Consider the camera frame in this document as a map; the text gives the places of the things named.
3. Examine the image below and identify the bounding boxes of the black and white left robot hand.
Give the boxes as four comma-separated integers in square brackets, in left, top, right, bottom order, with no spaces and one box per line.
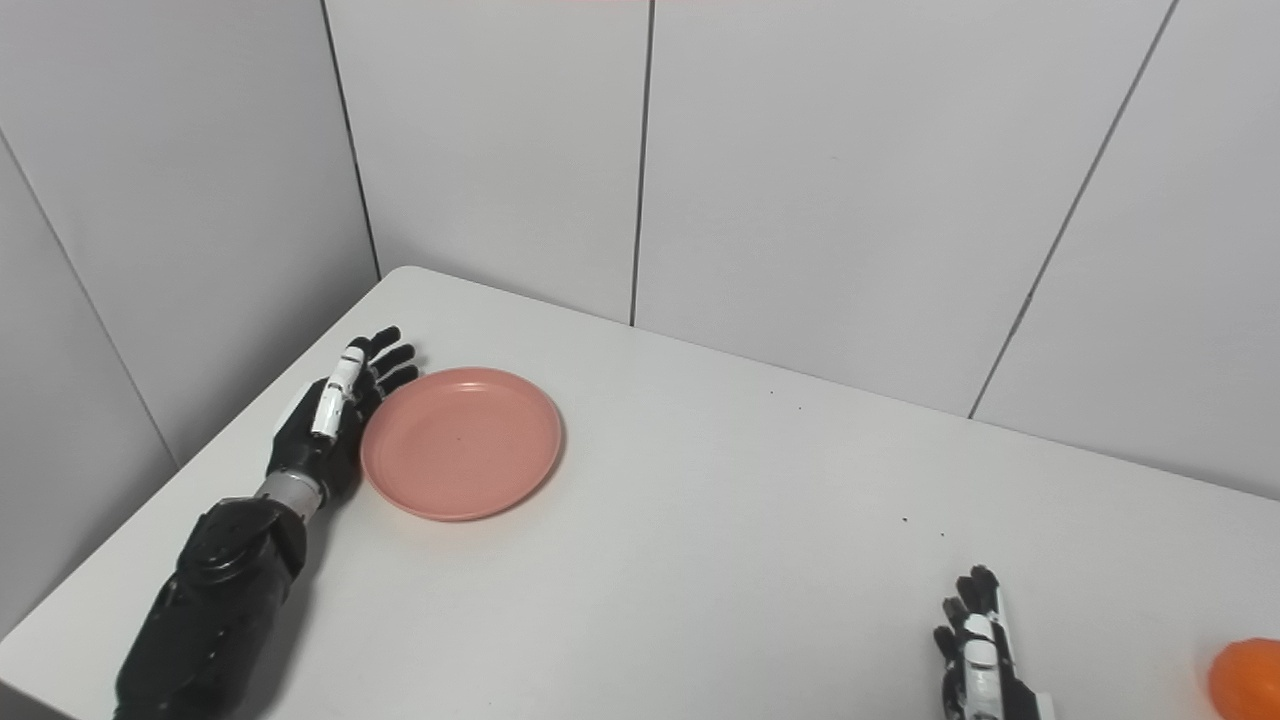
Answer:
[266,326,421,501]

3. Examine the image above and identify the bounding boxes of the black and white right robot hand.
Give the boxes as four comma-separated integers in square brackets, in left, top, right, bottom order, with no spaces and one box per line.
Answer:
[933,565,1056,720]

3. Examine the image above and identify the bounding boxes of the pink round plate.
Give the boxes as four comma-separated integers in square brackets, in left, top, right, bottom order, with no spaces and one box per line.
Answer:
[360,367,564,523]

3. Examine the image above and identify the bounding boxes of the orange fruit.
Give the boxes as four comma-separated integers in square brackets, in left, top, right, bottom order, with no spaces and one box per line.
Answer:
[1207,638,1280,720]

